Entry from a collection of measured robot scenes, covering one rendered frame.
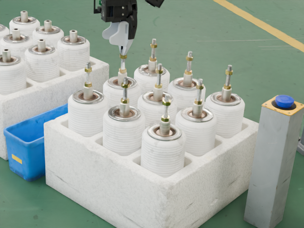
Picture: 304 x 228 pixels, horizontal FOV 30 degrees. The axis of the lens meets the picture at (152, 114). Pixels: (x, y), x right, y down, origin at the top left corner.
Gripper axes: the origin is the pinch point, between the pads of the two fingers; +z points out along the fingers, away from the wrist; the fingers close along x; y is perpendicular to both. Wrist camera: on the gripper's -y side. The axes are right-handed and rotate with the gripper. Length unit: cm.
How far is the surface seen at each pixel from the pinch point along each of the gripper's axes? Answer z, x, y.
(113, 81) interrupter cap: 9.0, -1.6, 2.4
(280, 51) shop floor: 35, -54, -100
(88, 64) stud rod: 0.6, 4.7, 11.8
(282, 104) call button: 2.0, 36.3, -19.8
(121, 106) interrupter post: 6.8, 15.8, 8.2
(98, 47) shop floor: 34, -85, -29
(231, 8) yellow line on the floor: 34, -113, -116
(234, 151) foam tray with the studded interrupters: 18.3, 26.8, -16.4
